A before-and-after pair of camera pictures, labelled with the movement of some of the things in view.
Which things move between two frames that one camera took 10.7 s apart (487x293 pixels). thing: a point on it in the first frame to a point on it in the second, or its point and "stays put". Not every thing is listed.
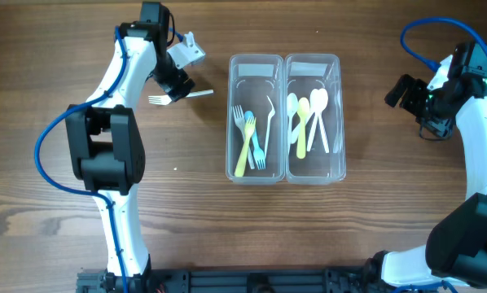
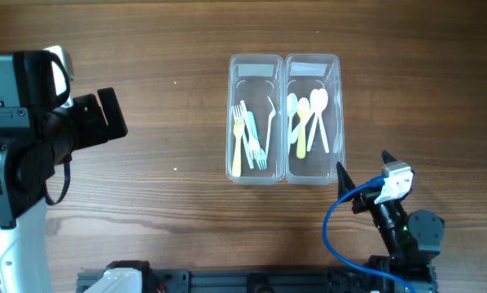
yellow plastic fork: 249,128 to 238,126
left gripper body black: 168,75 to 76,131
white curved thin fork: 269,116 stays put
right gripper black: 415,88 to 364,199
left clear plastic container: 251,79 stays put
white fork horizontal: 164,100 to 260,154
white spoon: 292,107 stays put
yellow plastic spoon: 303,109 stays put
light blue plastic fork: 258,155 stays put
